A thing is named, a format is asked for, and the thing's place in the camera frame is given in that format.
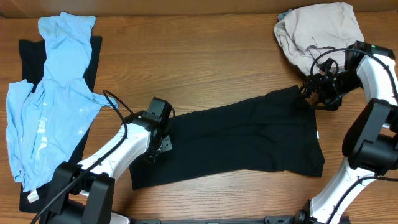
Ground black t-shirt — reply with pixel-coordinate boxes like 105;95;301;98
130;86;325;190

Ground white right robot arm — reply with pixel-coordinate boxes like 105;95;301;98
286;41;397;223

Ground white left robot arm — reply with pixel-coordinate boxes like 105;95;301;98
32;98;174;224

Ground beige folded shorts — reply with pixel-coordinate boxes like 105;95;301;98
274;2;364;76

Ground light blue t-shirt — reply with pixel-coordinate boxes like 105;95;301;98
6;12;117;192

